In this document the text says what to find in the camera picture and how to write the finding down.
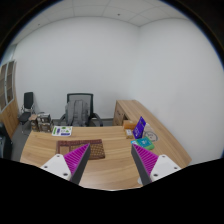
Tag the wooden bookshelf cabinet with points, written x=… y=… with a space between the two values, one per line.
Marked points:
x=8 y=101

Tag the white green sticker sheet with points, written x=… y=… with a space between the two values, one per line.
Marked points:
x=62 y=131

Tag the purple box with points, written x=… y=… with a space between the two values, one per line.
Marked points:
x=139 y=128

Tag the teal green book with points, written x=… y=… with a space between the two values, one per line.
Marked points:
x=144 y=142

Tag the black mesh office chair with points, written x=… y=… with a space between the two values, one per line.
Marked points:
x=88 y=98

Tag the brown boxes stack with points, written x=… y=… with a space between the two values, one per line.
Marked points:
x=41 y=122

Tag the brown patterned towel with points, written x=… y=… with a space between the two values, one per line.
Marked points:
x=97 y=150

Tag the clear plastic bag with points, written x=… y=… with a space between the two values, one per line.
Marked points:
x=150 y=133

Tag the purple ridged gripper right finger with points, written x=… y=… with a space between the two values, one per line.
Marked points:
x=152 y=167

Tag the small cardboard box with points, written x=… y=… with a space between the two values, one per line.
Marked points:
x=129 y=134

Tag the orange brown box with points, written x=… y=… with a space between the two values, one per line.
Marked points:
x=129 y=124

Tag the grey backpack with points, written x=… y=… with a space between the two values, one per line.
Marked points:
x=77 y=113

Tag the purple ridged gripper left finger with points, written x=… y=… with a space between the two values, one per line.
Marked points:
x=69 y=166

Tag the black side chair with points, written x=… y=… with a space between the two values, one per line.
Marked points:
x=27 y=108

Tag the wooden side desk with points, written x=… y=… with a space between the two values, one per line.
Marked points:
x=164 y=142

